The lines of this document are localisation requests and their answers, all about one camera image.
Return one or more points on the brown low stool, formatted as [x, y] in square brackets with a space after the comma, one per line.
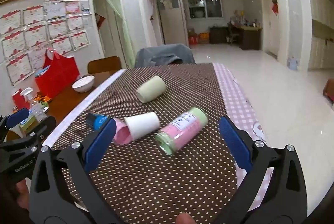
[328, 91]

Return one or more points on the person's left hand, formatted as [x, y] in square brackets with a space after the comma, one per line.
[23, 194]

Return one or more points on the grey covered chair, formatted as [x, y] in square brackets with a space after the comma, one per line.
[166, 54]

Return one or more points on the green tissue box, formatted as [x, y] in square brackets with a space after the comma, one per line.
[25, 124]

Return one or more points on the red gift bag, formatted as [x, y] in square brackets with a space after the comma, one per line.
[62, 72]

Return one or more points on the red orange boxes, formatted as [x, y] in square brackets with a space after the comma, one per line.
[201, 38]

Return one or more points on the pink checkered tablecloth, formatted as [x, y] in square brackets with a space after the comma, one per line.
[242, 114]

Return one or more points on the person's thumb tip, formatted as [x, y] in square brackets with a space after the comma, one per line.
[185, 218]

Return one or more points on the window with dark frame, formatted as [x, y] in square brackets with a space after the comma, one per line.
[199, 9]

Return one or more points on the white refrigerator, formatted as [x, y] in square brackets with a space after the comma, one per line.
[173, 22]

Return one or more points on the white wall cabinet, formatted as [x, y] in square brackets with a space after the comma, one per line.
[317, 35]

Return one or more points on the blue black small bottle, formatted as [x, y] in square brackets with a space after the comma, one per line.
[96, 121]

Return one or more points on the brown polka dot tablecloth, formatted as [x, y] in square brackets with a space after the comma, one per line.
[140, 181]

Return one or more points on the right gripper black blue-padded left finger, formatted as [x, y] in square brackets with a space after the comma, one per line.
[62, 190]

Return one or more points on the clear spray bottle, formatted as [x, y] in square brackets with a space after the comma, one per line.
[35, 106]

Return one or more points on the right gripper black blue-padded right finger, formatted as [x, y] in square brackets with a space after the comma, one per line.
[285, 200]

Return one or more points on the light blue bin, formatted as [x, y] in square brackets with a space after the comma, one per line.
[292, 63]

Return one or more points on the green pink clear jar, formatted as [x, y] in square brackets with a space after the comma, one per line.
[180, 131]

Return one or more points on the pale green cup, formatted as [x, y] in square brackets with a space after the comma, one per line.
[151, 89]

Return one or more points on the white ceramic bowl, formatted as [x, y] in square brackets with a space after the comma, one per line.
[84, 84]

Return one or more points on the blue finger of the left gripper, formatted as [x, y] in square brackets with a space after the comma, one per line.
[17, 117]

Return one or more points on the brown wooden chair back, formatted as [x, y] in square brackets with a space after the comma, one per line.
[108, 64]

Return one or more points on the pink cup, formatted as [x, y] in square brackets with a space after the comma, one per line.
[122, 136]

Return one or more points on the green door curtain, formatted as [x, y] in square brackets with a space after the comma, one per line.
[126, 42]

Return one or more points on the dark wooden desk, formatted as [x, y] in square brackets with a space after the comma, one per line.
[245, 37]

